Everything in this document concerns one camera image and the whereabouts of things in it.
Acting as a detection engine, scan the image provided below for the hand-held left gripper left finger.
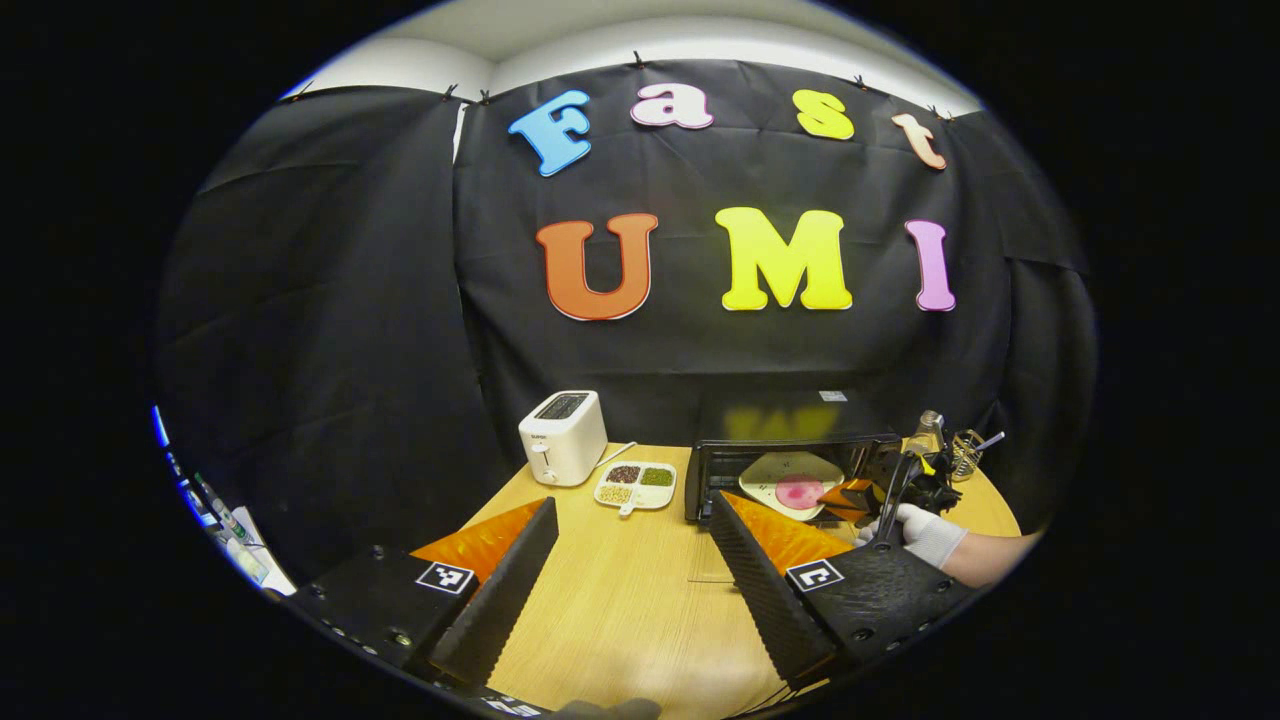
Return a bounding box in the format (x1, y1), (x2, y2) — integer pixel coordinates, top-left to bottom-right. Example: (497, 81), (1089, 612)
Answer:
(290, 497), (559, 689)

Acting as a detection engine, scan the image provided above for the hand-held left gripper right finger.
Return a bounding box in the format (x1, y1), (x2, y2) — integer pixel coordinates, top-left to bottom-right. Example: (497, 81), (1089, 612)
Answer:
(708, 490), (976, 691)

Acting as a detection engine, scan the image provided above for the pink ham slice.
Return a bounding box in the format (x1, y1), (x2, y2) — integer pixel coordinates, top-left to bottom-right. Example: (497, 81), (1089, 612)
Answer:
(775, 474), (827, 510)

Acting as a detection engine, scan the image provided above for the white square plate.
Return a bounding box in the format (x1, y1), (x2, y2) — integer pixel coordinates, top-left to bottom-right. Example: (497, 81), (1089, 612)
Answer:
(738, 451), (846, 522)

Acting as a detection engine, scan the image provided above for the black electric oven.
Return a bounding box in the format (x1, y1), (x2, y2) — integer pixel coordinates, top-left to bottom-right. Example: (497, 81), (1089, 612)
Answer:
(684, 390), (906, 531)

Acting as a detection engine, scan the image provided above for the clear glass bottle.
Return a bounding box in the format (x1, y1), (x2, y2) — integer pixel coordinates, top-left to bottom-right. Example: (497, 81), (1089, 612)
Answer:
(905, 410), (947, 463)

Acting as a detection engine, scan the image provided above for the white toaster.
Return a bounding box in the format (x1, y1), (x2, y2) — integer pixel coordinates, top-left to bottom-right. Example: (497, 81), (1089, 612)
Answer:
(518, 390), (609, 488)

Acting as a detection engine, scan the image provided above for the white divided bean dish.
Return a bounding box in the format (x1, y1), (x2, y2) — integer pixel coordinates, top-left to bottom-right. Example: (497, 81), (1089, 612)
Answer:
(594, 460), (678, 517)

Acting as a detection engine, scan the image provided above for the white clutter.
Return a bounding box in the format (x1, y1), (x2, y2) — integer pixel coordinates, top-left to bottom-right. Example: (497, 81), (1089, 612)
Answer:
(150, 405), (297, 593)

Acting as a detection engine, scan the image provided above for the black backdrop cloth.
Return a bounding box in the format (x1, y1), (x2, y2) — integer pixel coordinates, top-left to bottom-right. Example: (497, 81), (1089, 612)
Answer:
(155, 60), (1098, 581)

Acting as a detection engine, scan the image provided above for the metal wire holder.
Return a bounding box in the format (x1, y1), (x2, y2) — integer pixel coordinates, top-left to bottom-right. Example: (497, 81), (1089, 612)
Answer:
(948, 429), (987, 483)

